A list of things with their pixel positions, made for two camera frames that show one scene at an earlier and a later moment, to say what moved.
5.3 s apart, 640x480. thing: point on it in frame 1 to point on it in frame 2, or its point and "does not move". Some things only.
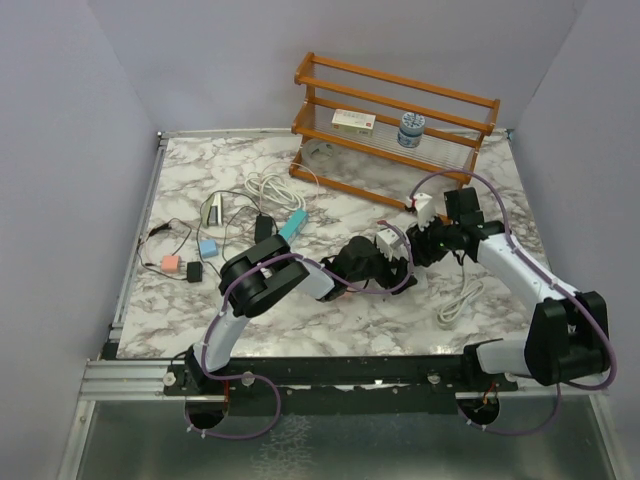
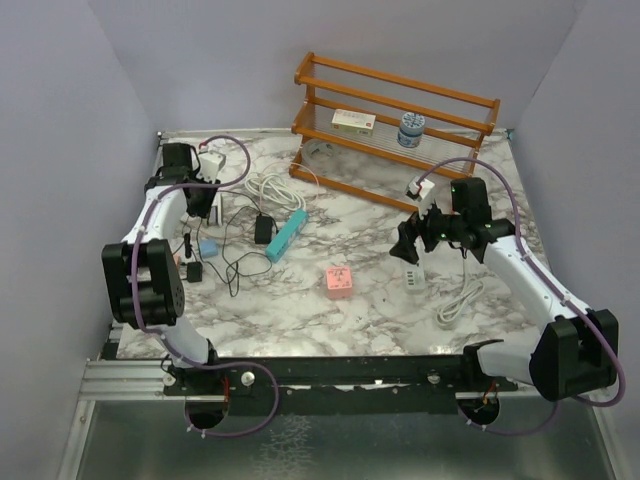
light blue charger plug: [208, 248] does not move
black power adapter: [263, 228] does not move
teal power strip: [294, 225] does not move
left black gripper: [387, 279] to [201, 208]
